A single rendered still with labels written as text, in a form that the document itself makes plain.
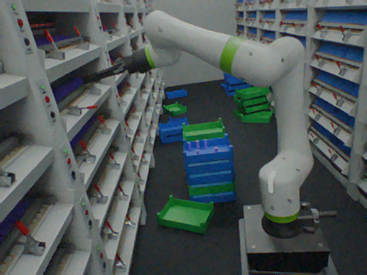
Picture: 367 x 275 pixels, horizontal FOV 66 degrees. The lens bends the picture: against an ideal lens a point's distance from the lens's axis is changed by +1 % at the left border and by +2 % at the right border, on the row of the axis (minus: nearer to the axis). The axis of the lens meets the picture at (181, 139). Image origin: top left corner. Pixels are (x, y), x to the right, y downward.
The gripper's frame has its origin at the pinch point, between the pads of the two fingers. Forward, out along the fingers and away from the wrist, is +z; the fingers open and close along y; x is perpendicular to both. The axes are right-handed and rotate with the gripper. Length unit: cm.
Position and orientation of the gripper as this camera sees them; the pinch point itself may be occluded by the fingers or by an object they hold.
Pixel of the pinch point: (91, 78)
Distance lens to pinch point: 127.6
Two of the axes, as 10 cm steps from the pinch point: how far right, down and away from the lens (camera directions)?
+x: -3.1, -8.6, -4.0
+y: -0.1, -4.2, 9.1
